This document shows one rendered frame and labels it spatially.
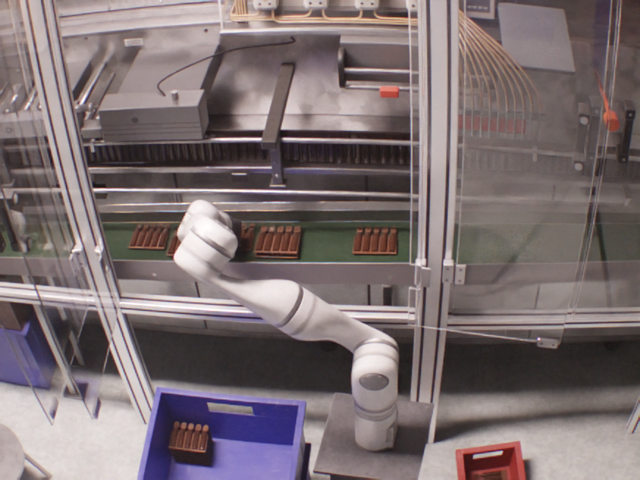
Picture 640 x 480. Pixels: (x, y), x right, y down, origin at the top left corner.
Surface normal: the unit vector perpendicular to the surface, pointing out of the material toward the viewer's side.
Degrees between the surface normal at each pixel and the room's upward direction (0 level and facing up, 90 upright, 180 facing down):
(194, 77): 0
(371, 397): 92
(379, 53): 90
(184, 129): 90
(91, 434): 0
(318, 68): 90
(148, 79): 0
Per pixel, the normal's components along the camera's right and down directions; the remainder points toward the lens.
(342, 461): -0.05, -0.73
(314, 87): -0.09, 0.68
